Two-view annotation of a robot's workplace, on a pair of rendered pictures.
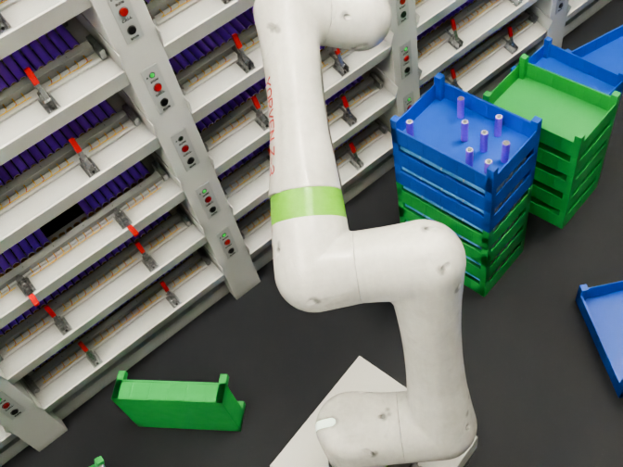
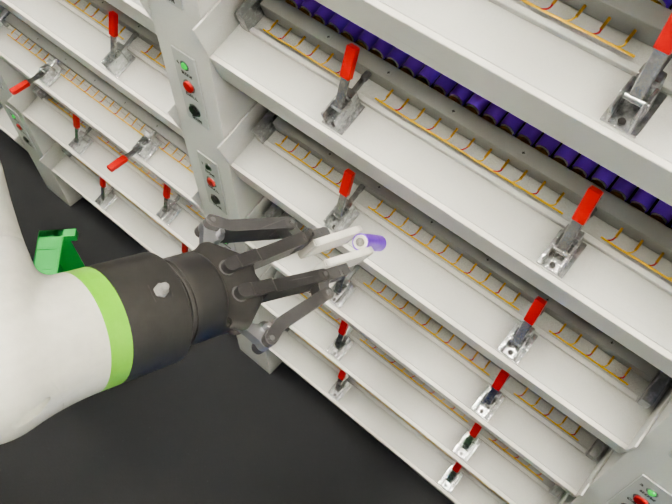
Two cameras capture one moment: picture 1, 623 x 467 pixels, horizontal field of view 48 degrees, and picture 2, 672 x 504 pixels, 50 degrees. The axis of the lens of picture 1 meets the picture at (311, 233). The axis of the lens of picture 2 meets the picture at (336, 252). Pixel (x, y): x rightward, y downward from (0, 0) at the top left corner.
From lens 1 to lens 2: 1.25 m
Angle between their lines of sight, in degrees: 37
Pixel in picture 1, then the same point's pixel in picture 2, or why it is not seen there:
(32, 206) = (60, 21)
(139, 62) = (172, 33)
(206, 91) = (276, 172)
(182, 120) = (215, 155)
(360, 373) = not seen: outside the picture
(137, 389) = (47, 255)
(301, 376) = (121, 458)
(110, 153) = (146, 79)
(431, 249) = not seen: outside the picture
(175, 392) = not seen: hidden behind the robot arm
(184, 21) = (268, 69)
